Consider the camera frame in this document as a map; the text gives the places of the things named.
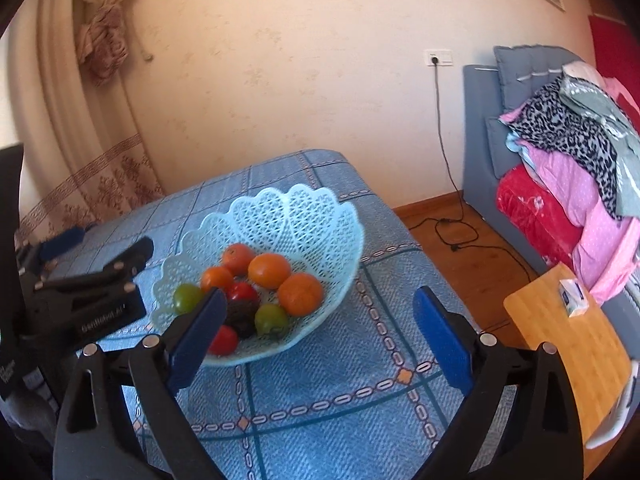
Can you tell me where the red tomato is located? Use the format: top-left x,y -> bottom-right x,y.
227,281 -> 261,306
207,325 -> 239,357

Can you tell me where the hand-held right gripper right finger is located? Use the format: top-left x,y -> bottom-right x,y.
412,286 -> 585,480

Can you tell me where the dark brown avocado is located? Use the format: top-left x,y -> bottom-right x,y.
224,300 -> 260,339

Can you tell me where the green tomato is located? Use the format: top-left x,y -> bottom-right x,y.
173,283 -> 202,313
255,303 -> 290,337

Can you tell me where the black power cable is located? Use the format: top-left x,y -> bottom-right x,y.
432,64 -> 532,283

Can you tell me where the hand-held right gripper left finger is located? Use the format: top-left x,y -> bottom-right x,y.
52,287 -> 229,480

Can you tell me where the wooden side table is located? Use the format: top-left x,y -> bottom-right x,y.
503,262 -> 633,477

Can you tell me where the curtain tieback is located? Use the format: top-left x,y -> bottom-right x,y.
75,5 -> 153,86

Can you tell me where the white plastic chair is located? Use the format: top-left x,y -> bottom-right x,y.
585,360 -> 634,449

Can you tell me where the leopard print cloth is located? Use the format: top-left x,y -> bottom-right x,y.
507,77 -> 632,219

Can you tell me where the large orange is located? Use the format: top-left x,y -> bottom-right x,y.
277,273 -> 325,317

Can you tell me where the white tissue box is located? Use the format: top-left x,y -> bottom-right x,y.
557,279 -> 589,317

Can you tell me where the red wall hanging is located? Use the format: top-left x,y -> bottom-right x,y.
587,15 -> 640,108

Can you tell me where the light blue plastic basket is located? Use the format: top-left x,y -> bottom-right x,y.
151,184 -> 362,366

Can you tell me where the beige patterned curtain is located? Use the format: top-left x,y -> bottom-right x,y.
0,0 -> 166,233

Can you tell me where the grey upholstered sofa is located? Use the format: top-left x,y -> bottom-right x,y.
462,45 -> 640,356

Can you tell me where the pile of clothes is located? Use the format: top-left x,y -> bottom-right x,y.
500,77 -> 640,306

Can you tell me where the small reddish orange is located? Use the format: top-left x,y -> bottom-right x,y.
221,243 -> 257,277

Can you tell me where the red plush blanket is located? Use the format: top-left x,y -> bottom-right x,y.
496,165 -> 584,281

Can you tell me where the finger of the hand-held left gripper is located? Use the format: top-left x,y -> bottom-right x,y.
32,236 -> 155,292
16,226 -> 87,269

